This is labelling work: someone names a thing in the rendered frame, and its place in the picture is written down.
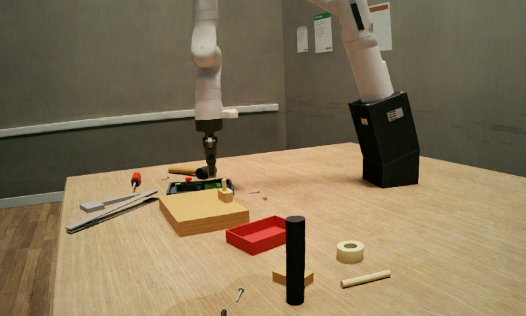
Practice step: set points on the mallet with black head and wooden handle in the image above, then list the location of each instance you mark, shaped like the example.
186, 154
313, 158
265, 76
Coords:
201, 172

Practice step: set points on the red shallow tray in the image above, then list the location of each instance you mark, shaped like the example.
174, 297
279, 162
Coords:
259, 236

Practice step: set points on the red-handled screwdriver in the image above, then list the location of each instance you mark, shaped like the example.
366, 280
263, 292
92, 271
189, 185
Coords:
136, 179

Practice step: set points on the beige wooden dowel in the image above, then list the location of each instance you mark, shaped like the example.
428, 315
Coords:
365, 278

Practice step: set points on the black spring clamp with green handles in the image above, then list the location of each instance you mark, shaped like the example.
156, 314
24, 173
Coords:
189, 186

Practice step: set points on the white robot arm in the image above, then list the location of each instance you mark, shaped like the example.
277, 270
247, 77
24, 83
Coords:
369, 70

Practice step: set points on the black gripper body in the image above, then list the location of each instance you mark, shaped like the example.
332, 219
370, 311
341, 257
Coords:
209, 126

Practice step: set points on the beige ring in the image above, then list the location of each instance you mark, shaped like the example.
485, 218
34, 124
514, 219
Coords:
350, 256

